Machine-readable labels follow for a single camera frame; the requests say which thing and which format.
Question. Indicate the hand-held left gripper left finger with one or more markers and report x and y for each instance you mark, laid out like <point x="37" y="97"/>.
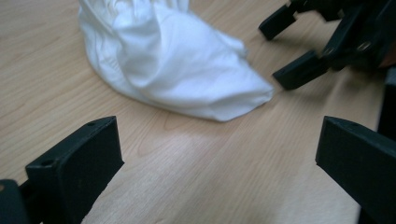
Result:
<point x="77" y="168"/>

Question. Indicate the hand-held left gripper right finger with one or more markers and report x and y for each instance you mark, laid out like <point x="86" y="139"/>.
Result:
<point x="358" y="161"/>

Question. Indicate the white cloth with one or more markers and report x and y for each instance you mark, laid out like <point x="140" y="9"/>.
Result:
<point x="174" y="62"/>

